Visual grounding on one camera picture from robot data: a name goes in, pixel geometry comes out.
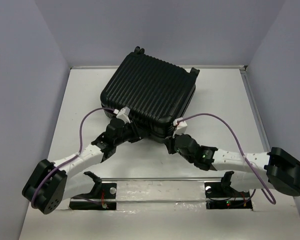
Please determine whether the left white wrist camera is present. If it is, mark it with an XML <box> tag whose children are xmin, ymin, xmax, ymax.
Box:
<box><xmin>113</xmin><ymin>106</ymin><xmax>131</xmax><ymax>124</ymax></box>

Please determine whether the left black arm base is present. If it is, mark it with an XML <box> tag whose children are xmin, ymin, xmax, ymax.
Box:
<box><xmin>69</xmin><ymin>182</ymin><xmax>117</xmax><ymax>211</ymax></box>

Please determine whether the black hard-shell suitcase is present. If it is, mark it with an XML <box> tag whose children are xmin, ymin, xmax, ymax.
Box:
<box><xmin>100</xmin><ymin>46</ymin><xmax>200</xmax><ymax>143</ymax></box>

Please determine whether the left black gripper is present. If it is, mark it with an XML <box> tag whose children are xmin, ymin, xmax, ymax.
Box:
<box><xmin>114</xmin><ymin>118</ymin><xmax>149</xmax><ymax>147</ymax></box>

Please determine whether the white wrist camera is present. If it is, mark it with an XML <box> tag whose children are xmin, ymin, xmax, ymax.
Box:
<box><xmin>113</xmin><ymin>106</ymin><xmax>131</xmax><ymax>124</ymax></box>
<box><xmin>172</xmin><ymin>117</ymin><xmax>188</xmax><ymax>138</ymax></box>

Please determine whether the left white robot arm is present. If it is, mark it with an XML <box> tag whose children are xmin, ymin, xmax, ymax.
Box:
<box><xmin>22</xmin><ymin>118</ymin><xmax>148</xmax><ymax>215</ymax></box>

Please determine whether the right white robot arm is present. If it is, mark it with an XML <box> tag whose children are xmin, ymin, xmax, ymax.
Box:
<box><xmin>163</xmin><ymin>134</ymin><xmax>300</xmax><ymax>197</ymax></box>

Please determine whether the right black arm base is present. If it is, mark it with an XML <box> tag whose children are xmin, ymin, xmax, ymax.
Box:
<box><xmin>204</xmin><ymin>182</ymin><xmax>253</xmax><ymax>210</ymax></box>

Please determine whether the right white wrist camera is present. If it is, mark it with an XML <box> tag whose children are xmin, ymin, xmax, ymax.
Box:
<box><xmin>172</xmin><ymin>117</ymin><xmax>188</xmax><ymax>138</ymax></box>

